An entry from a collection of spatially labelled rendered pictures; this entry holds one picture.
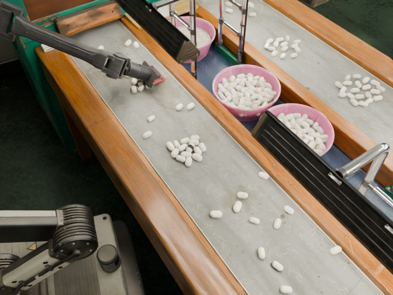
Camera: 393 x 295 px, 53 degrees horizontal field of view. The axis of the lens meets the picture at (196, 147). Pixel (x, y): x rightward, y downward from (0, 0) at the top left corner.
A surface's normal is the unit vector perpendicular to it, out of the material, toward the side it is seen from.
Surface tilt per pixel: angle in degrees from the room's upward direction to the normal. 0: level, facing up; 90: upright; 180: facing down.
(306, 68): 0
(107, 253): 1
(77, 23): 67
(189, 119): 0
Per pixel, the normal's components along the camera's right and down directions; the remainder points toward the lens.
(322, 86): -0.02, -0.64
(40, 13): 0.55, 0.63
